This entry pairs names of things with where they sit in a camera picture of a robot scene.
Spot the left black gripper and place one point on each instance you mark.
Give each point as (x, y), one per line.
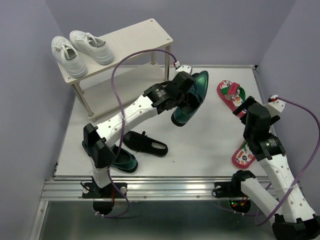
(186, 95)

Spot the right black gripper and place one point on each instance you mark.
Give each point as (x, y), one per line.
(246, 103)

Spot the green loafer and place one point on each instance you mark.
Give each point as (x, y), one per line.
(192, 100)
(125, 161)

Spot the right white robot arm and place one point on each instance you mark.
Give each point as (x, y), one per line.
(289, 214)

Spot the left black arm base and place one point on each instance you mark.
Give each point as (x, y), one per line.
(104, 199)

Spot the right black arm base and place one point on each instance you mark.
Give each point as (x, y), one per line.
(238, 201)

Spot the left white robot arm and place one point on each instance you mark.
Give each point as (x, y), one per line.
(151, 103)

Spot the white two-tier shoe shelf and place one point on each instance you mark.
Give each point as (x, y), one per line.
(94, 90)

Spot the black lace shoe near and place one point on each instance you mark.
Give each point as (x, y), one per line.
(141, 143)

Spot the pink patterned sandal far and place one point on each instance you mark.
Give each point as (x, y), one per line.
(231, 93)

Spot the pink patterned sandal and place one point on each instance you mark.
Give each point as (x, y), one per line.
(243, 156)
(231, 93)

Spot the pink patterned sandal near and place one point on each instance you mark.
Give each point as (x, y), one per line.
(243, 156)

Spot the right white sneaker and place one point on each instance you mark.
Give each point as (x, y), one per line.
(91, 45)

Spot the white sneaker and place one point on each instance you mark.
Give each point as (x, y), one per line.
(91, 45)
(65, 54)

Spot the left white sneaker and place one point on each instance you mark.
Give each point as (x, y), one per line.
(65, 54)

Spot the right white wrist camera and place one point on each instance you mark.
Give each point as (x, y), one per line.
(274, 105)

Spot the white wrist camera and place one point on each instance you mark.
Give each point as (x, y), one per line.
(274, 105)
(184, 68)

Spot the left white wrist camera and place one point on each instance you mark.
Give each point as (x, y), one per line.
(184, 68)

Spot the aluminium mounting rail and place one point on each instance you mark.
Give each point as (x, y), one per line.
(139, 188)

